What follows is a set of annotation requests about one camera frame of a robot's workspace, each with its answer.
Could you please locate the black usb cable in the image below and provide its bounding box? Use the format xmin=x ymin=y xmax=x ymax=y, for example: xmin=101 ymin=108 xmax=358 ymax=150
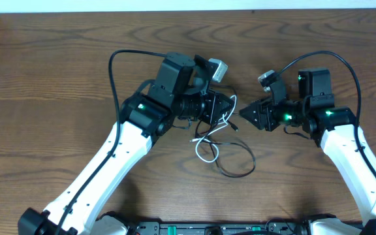
xmin=194 ymin=85 xmax=257 ymax=178

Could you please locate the white usb cable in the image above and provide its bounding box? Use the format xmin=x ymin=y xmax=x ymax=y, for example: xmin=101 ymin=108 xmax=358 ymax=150
xmin=189 ymin=94 xmax=238 ymax=164

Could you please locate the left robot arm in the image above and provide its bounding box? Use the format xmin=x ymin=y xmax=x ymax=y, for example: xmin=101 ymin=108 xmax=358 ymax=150
xmin=18 ymin=52 xmax=235 ymax=234

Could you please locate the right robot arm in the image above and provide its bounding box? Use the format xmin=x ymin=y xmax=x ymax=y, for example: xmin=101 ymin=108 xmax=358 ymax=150
xmin=240 ymin=68 xmax=376 ymax=234

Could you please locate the left camera black cable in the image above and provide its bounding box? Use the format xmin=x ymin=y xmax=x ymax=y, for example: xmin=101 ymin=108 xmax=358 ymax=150
xmin=53 ymin=49 xmax=169 ymax=235

